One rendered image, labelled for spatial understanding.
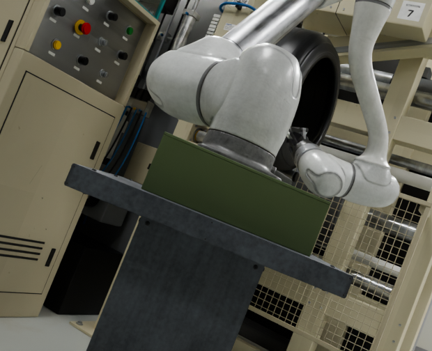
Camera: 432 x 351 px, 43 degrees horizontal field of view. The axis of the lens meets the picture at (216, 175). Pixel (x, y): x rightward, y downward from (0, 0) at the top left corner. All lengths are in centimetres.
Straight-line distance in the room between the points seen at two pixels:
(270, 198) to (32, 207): 122
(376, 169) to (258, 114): 56
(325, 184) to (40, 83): 100
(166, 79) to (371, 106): 60
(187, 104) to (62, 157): 94
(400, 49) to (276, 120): 150
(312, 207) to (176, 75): 44
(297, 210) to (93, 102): 126
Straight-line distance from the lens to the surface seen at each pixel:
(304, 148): 161
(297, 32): 213
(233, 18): 240
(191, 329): 106
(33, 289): 225
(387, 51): 257
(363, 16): 158
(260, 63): 114
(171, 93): 125
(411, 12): 247
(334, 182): 147
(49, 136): 202
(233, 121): 111
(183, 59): 127
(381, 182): 158
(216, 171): 100
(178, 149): 101
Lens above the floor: 68
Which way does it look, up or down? 3 degrees up
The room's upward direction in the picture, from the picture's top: 22 degrees clockwise
